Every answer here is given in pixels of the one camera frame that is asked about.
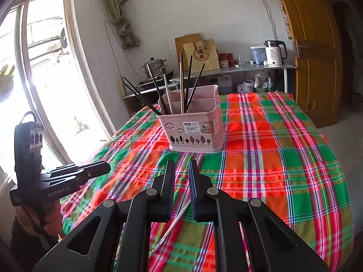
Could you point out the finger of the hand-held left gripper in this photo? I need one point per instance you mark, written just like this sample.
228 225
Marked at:
73 178
85 166

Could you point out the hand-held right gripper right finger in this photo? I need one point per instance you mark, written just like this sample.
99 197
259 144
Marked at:
192 184

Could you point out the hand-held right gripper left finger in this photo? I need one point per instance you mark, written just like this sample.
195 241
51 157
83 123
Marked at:
171 181

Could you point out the steel chopstick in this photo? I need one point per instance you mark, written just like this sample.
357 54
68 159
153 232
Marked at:
171 226

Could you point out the pink plastic chopstick basket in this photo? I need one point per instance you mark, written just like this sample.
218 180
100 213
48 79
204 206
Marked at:
218 130

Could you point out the black chopstick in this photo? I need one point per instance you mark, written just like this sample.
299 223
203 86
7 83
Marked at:
141 94
196 82
189 82
139 97
156 85

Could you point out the person's left hand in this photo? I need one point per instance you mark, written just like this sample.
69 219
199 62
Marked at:
51 215

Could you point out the plaid tablecloth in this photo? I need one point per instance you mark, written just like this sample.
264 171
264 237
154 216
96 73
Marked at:
269 161

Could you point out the chopsticks in basket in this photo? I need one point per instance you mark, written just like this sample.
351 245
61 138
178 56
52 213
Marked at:
141 90

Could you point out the gas stove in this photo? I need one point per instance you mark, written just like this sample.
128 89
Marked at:
141 85

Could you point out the white mug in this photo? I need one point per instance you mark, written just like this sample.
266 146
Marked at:
248 86

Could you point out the steel steamer pot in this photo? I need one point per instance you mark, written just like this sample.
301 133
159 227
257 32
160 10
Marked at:
154 69

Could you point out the clear plastic bag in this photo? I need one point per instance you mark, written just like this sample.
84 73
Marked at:
263 82

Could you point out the red-label white jar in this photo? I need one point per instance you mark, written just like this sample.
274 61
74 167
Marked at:
224 61

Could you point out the brown paper bag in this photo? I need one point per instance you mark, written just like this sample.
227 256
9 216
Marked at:
201 56

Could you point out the red jar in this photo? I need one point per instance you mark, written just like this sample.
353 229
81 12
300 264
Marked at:
233 59

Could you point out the metal-top side table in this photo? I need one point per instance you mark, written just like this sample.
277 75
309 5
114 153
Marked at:
255 67

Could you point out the clear glass cup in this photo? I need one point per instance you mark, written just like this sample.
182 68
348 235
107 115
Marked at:
241 59

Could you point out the wooden cutting board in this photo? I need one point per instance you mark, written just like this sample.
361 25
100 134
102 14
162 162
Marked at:
181 41

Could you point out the beige tied curtain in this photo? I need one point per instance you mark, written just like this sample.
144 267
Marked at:
124 31

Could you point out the clear plastic container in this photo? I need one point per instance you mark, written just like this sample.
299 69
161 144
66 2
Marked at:
257 55

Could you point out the white electric kettle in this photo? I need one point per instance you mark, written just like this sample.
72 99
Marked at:
273 53

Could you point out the wooden door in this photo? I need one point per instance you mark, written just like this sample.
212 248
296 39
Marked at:
312 62

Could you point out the white window frame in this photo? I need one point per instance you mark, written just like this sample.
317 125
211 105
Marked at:
82 76

